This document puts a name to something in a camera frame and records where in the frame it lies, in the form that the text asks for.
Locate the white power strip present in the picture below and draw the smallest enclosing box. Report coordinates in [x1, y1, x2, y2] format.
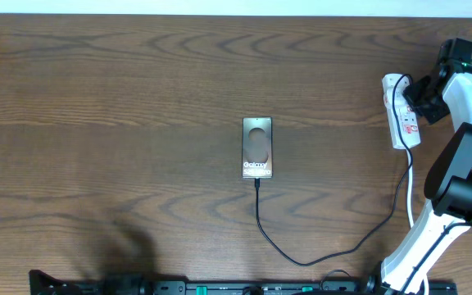
[382, 74, 420, 150]

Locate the black Galaxy smartphone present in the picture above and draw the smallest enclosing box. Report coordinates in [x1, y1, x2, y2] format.
[241, 117, 274, 179]

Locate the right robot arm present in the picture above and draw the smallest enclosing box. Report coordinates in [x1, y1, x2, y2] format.
[363, 39, 472, 294]

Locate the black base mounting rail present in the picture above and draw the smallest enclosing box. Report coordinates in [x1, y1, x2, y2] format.
[29, 269, 458, 295]

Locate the black USB charging cable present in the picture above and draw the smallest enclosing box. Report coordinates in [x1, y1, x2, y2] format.
[253, 73, 415, 268]

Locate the white power strip cord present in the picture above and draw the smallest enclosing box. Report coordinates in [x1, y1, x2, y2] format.
[406, 147, 430, 295]

